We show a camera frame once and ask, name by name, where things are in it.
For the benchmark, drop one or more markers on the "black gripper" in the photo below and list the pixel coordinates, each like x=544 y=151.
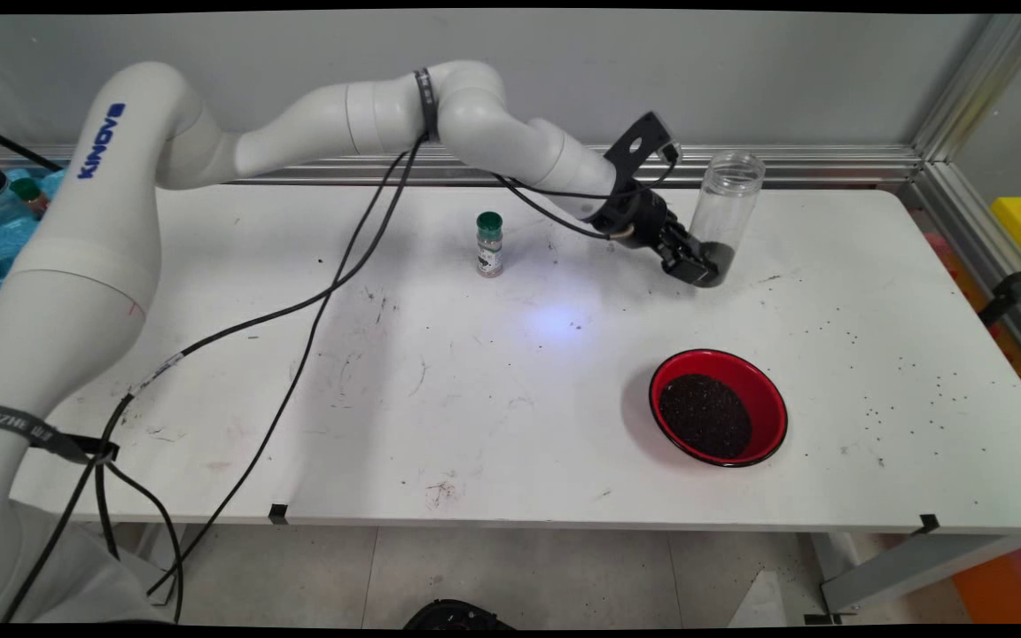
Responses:
x=639 y=220

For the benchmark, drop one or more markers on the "black seed heap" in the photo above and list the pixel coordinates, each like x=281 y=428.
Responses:
x=705 y=415
x=724 y=257

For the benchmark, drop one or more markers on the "clear plastic jar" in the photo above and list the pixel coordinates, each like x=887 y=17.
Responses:
x=732 y=190

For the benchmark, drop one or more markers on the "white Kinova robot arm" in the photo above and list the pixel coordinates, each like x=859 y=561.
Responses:
x=76 y=266

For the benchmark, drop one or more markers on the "red bowl black rim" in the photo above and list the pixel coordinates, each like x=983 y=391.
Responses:
x=763 y=390

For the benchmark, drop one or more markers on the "spice bottle green cap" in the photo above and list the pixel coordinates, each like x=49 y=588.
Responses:
x=489 y=248

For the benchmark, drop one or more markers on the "black clamp stand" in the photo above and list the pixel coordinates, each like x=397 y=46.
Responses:
x=1011 y=288

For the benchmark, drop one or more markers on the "grey metal table leg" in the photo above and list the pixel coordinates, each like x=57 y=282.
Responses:
x=918 y=567

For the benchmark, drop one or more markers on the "black round floor object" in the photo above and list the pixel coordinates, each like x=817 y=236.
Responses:
x=453 y=616

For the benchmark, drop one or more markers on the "orange crate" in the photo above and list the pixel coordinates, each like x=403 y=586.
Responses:
x=1007 y=585

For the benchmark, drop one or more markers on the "brown bottle green cap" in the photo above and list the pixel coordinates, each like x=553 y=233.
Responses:
x=29 y=193

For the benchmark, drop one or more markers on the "thin black rod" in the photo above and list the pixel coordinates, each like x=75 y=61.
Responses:
x=14 y=146

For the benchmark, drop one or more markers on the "black camera mounting bracket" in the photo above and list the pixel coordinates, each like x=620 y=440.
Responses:
x=633 y=155

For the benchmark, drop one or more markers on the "long aluminium frame rail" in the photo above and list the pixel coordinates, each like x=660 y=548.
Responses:
x=830 y=164

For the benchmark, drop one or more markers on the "short aluminium frame rail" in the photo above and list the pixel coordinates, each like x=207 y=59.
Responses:
x=954 y=221

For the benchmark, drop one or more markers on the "aluminium frame corner post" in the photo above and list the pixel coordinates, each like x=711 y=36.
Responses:
x=971 y=80

